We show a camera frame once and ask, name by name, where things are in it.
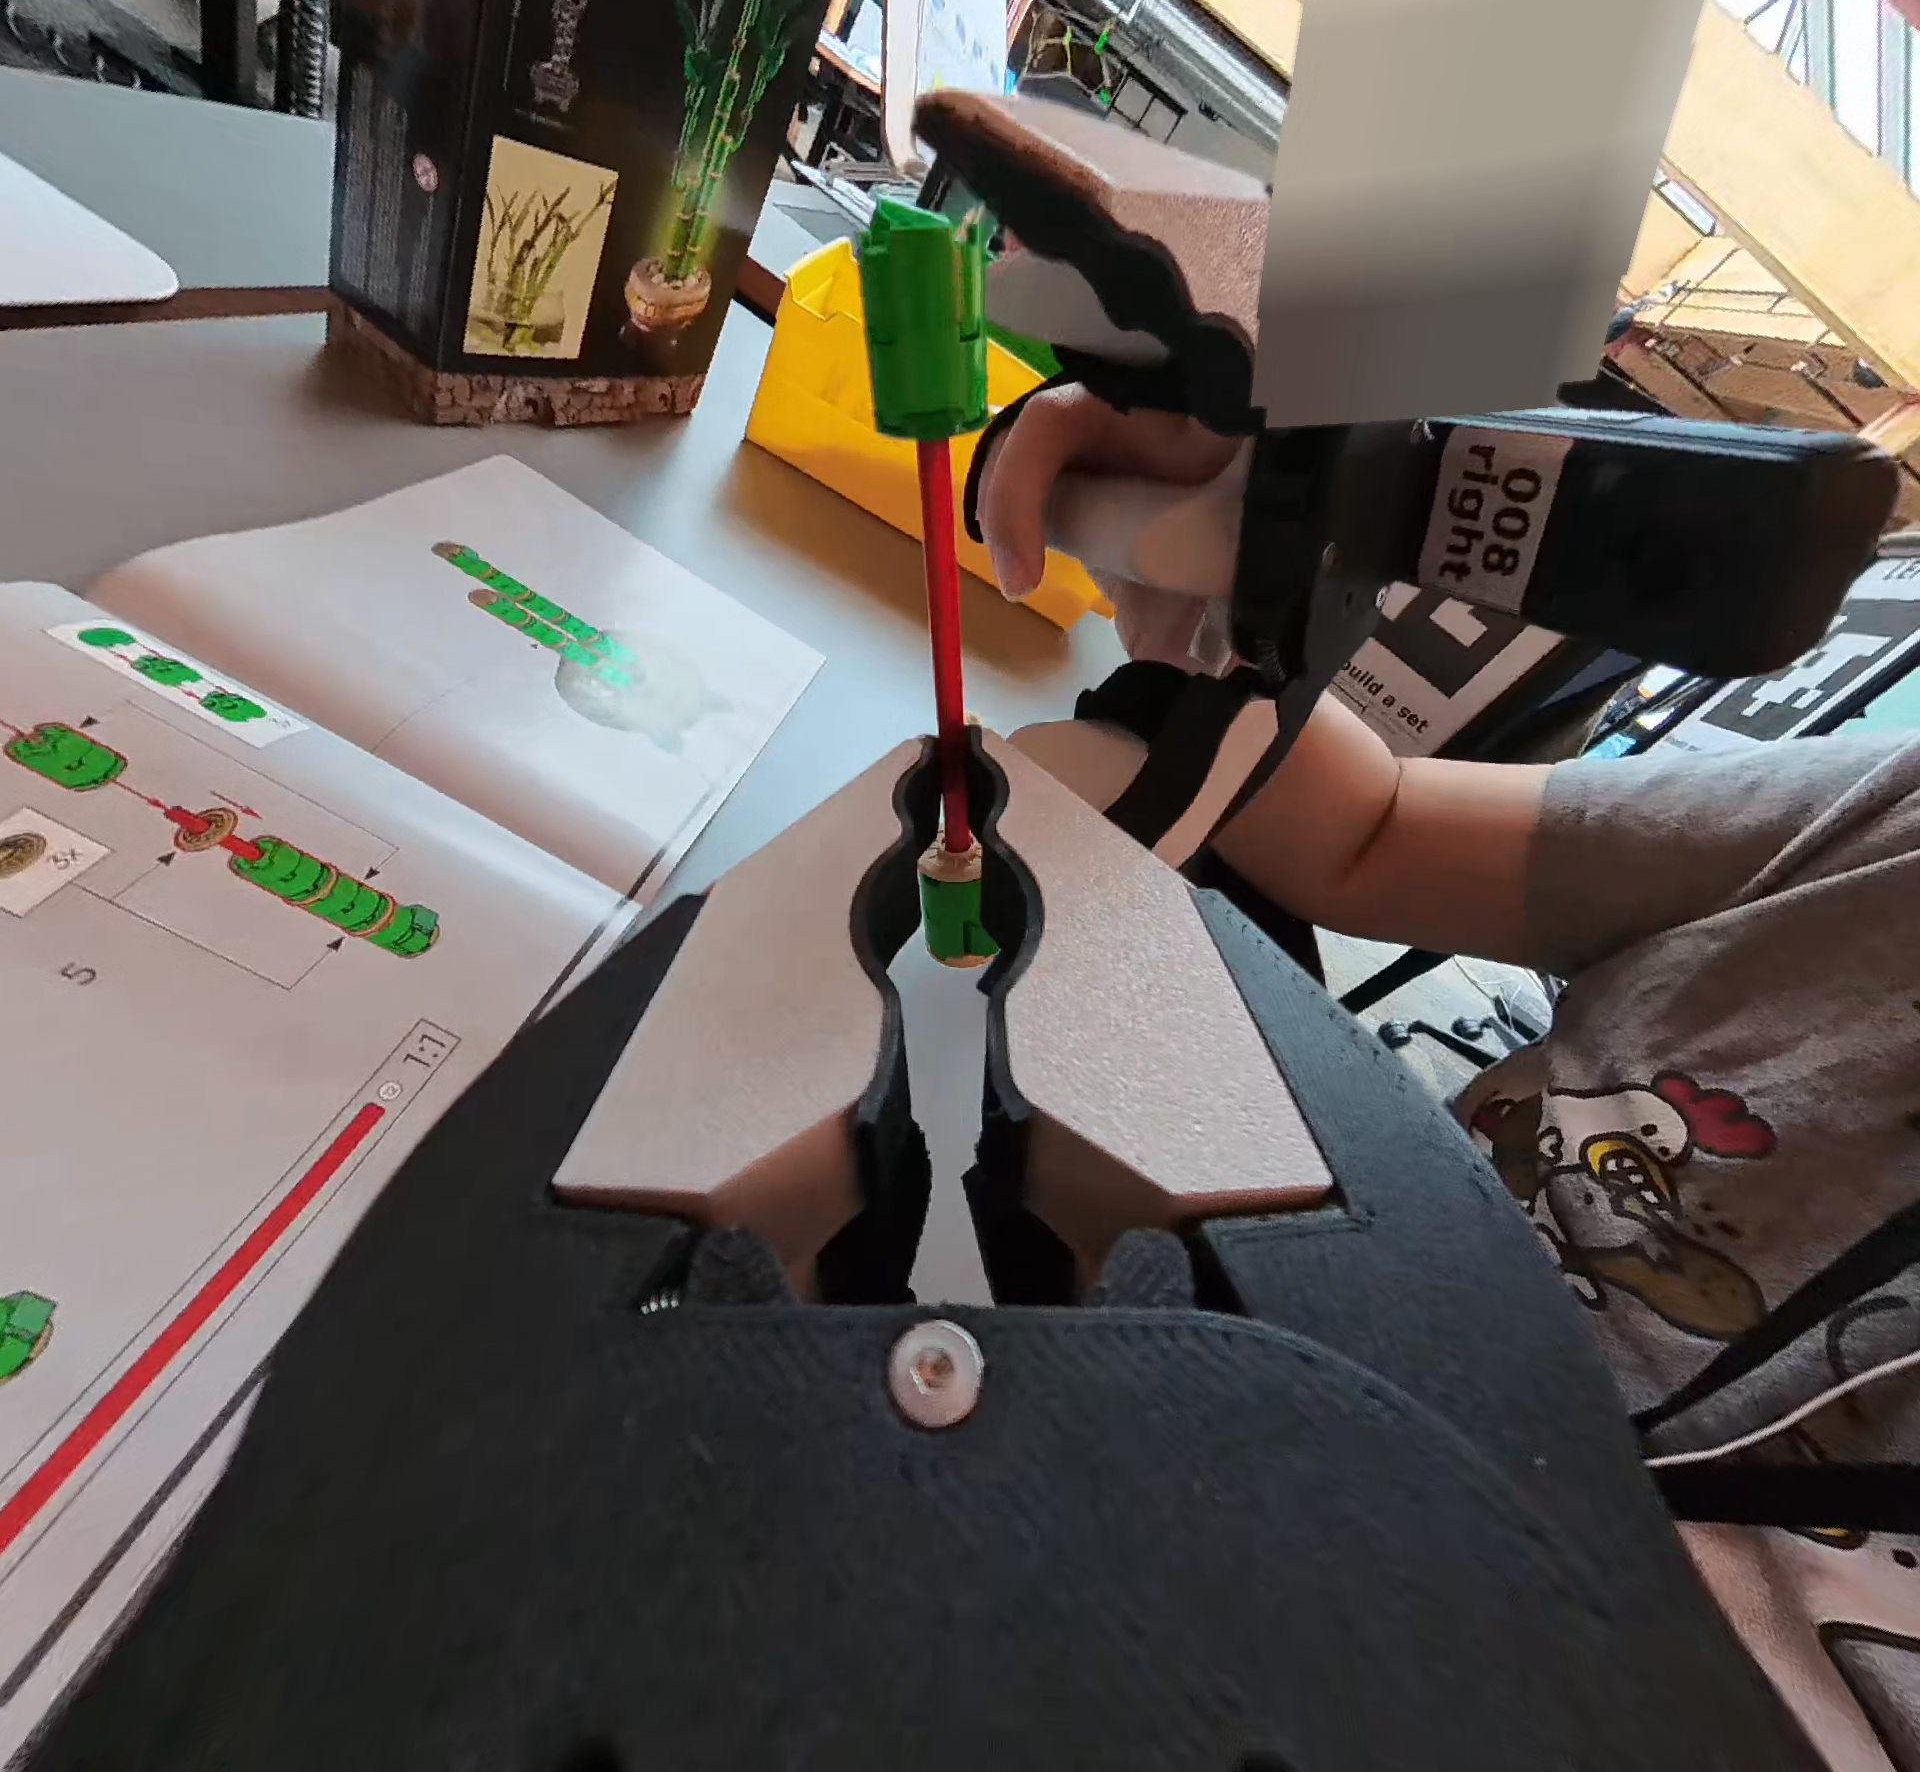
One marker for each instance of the short green brick with tan disc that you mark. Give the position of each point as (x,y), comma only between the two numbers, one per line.
(954,919)

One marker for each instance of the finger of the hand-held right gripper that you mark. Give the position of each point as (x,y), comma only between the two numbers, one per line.
(1080,308)
(1187,227)

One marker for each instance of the black plant print box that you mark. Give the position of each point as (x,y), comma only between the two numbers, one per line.
(450,78)

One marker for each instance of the yellow storage bin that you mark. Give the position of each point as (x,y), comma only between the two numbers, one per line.
(810,406)

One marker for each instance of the red toy axle rod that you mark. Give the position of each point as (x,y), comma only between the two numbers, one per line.
(943,603)

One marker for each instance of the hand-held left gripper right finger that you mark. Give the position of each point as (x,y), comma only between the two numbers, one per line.
(1142,1038)

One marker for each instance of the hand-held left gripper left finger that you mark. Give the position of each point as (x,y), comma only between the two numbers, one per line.
(735,1021)

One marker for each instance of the open instruction booklet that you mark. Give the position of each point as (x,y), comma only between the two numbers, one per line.
(450,692)

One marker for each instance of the long green toy brick cylinder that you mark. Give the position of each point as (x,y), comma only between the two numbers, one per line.
(920,332)

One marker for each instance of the person's grey printed shirt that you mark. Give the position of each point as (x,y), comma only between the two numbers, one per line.
(1724,903)

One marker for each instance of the person's right hand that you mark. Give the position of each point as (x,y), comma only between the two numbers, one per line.
(1096,445)

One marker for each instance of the white board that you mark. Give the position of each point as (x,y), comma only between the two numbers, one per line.
(69,242)

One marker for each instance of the grey table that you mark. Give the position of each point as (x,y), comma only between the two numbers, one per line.
(225,151)

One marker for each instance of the grey desk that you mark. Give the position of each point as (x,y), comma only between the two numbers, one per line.
(225,452)

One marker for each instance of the white marker printed sheet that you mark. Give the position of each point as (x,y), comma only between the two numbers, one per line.
(1801,692)

